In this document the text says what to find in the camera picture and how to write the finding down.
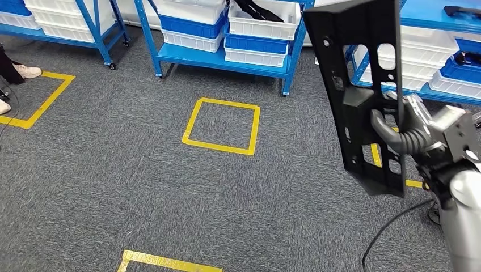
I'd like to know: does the white plastic crate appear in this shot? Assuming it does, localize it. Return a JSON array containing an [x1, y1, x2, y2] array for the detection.
[[161, 28, 225, 54], [224, 44, 289, 69], [0, 11, 42, 31], [36, 20, 116, 43], [23, 0, 113, 12], [29, 6, 115, 29], [429, 70, 481, 101], [398, 25, 461, 55], [353, 44, 457, 92], [227, 0, 302, 41], [153, 0, 227, 26]]

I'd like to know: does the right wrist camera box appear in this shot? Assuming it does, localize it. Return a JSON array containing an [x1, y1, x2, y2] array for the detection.
[[428, 105, 481, 163]]

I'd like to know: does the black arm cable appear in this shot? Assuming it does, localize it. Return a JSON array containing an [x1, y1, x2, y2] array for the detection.
[[361, 198, 442, 272]]

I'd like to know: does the person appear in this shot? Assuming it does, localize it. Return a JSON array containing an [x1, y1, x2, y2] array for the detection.
[[0, 44, 43, 116]]

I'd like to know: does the black plastic plate frame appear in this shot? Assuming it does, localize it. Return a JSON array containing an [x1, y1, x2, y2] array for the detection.
[[302, 0, 407, 198]]

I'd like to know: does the blue plastic crate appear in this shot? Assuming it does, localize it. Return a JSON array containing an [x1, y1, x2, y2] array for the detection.
[[223, 22, 290, 56], [0, 0, 33, 17], [440, 50, 481, 86], [454, 37, 481, 53], [158, 13, 229, 40]]

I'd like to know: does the yellow floor tape square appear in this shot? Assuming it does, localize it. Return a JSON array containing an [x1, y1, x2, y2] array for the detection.
[[370, 126, 426, 189], [182, 97, 261, 157], [117, 250, 223, 272], [0, 71, 76, 130]]

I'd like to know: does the black curved plastic part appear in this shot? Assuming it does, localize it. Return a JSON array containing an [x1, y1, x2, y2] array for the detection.
[[233, 0, 285, 23]]

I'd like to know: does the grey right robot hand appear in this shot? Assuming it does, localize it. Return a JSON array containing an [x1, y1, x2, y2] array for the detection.
[[370, 91, 433, 155]]

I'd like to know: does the blue metal shelf rack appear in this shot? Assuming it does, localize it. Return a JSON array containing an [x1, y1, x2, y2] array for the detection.
[[0, 0, 130, 71], [344, 0, 481, 108], [133, 0, 315, 96]]

